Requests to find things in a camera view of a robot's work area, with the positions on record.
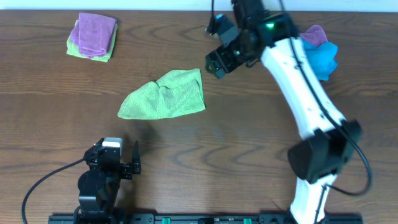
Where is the blue crumpled cloth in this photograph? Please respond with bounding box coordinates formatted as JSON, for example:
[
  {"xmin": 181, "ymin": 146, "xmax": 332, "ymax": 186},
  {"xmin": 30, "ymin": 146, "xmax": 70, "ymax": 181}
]
[{"xmin": 302, "ymin": 40, "xmax": 338, "ymax": 81}]

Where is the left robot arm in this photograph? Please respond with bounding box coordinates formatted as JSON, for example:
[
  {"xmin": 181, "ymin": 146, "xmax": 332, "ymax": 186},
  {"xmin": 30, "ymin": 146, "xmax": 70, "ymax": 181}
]
[{"xmin": 73, "ymin": 138, "xmax": 142, "ymax": 224}]

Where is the green microfibre cloth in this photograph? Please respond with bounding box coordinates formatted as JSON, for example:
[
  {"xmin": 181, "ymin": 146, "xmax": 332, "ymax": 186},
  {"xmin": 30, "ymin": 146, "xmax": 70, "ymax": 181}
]
[{"xmin": 118, "ymin": 68, "xmax": 206, "ymax": 120}]

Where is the folded green cloth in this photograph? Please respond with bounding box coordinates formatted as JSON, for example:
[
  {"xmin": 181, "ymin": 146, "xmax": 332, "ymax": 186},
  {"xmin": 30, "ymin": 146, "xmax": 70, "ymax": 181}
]
[{"xmin": 67, "ymin": 20, "xmax": 118, "ymax": 63}]

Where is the purple crumpled cloth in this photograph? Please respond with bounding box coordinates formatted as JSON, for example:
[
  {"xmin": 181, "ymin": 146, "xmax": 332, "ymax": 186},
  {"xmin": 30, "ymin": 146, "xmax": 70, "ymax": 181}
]
[{"xmin": 300, "ymin": 25, "xmax": 328, "ymax": 47}]

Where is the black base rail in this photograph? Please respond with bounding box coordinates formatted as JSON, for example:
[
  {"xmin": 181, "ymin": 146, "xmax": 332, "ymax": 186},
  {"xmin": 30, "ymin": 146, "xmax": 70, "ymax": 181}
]
[{"xmin": 47, "ymin": 212, "xmax": 364, "ymax": 224}]

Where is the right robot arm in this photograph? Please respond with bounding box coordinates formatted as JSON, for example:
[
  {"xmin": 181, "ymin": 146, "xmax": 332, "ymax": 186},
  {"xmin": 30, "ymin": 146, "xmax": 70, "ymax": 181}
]
[{"xmin": 205, "ymin": 1, "xmax": 363, "ymax": 223}]

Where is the folded purple cloth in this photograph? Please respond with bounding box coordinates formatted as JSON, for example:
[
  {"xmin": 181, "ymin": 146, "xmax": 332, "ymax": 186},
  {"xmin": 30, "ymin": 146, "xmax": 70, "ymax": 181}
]
[{"xmin": 70, "ymin": 12, "xmax": 117, "ymax": 58}]

